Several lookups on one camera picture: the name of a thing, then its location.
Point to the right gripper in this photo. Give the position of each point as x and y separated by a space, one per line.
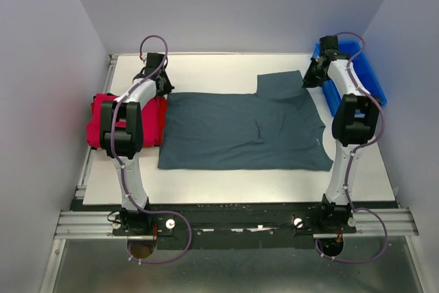
308 80

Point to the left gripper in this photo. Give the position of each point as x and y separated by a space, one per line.
168 86

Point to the grey-blue t shirt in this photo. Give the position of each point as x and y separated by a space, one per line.
277 127

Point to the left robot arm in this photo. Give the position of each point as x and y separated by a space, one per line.
121 136

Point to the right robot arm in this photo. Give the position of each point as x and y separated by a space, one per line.
353 127

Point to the magenta folded t shirt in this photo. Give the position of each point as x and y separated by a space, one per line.
96 125

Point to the red folded t shirt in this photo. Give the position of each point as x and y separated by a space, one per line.
161 121

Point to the blue plastic bin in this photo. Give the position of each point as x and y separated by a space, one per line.
364 72

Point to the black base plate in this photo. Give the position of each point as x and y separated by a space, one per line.
250 226

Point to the aluminium frame rail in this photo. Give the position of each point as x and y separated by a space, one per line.
81 225

